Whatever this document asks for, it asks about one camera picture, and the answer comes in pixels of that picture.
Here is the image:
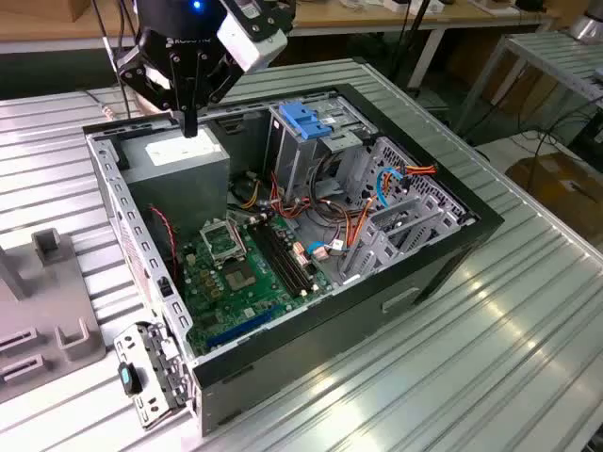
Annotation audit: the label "black open PC case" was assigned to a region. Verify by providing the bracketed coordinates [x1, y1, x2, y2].
[82, 83, 505, 438]

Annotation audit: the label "CPU socket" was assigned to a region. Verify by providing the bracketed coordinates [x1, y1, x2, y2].
[220, 261, 260, 293]

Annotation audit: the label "thin cable metal plug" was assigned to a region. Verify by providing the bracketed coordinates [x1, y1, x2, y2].
[83, 88, 117, 120]

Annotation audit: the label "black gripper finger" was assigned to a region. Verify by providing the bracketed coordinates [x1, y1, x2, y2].
[189, 52, 247, 139]
[116, 44, 192, 139]

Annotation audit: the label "black tripod stand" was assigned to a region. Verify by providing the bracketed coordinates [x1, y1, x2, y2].
[389, 0, 432, 98]

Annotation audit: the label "orange red power wire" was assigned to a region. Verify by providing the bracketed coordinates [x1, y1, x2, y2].
[385, 162, 439, 194]

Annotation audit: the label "wooden desk white frame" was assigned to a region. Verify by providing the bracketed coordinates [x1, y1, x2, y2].
[0, 0, 562, 90]

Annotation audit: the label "yellow orange wire pair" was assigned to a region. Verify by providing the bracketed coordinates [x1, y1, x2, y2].
[240, 177, 261, 209]

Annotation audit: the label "perforated metal disk bay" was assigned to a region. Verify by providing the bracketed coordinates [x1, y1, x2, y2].
[338, 136, 477, 286]

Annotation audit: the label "large brown carton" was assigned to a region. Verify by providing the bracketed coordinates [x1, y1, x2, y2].
[482, 51, 560, 119]

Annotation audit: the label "blue plastic drive latch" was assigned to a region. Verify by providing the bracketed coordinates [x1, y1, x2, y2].
[278, 102, 334, 141]

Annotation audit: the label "blue SATA wire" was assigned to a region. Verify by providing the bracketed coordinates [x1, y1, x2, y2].
[376, 165, 407, 208]

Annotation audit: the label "brown floor carton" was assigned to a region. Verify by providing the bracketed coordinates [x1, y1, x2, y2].
[506, 153, 603, 241]

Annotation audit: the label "grey metal slot retainer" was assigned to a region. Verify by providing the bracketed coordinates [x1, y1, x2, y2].
[112, 321, 197, 432]

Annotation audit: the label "red black fan wire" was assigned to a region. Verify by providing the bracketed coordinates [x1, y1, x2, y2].
[148, 202, 179, 279]

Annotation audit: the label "black equipment box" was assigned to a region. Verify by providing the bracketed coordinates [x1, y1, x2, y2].
[567, 107, 603, 159]

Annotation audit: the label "black latch blue button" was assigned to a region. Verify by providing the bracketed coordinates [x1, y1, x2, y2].
[117, 362, 145, 396]

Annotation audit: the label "grey parts rack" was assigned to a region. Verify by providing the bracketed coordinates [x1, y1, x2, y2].
[0, 228, 107, 405]

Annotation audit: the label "black looped cable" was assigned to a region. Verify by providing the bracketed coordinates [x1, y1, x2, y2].
[308, 149, 345, 222]

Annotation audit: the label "black RAM slot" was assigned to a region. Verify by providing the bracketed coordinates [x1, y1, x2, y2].
[253, 224, 307, 296]
[247, 226, 302, 299]
[264, 220, 317, 287]
[258, 222, 312, 291]

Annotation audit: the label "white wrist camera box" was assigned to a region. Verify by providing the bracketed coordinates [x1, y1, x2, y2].
[216, 0, 289, 73]

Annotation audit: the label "orange red wire bundle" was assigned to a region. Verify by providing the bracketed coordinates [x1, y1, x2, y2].
[269, 169, 313, 220]

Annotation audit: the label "grey power supply unit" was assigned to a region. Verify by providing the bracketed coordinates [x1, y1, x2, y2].
[120, 122, 232, 239]

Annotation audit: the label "blue expansion slot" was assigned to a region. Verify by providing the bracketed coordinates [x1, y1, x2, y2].
[206, 302, 280, 349]

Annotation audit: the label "green motherboard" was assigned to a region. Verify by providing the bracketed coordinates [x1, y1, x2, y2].
[177, 214, 335, 358]

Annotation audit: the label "orange wire strands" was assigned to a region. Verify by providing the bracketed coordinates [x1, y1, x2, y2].
[342, 196, 379, 250]

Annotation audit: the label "black case fan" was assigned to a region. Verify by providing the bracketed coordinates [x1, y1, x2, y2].
[140, 204, 185, 291]

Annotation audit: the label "grey metal drive cage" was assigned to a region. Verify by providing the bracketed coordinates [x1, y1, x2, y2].
[263, 91, 378, 199]

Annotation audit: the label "metal socket cover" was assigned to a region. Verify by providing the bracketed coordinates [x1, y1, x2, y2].
[200, 218, 249, 265]

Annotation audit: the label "short blue wire loop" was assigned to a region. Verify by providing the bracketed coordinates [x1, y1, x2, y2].
[304, 239, 332, 263]

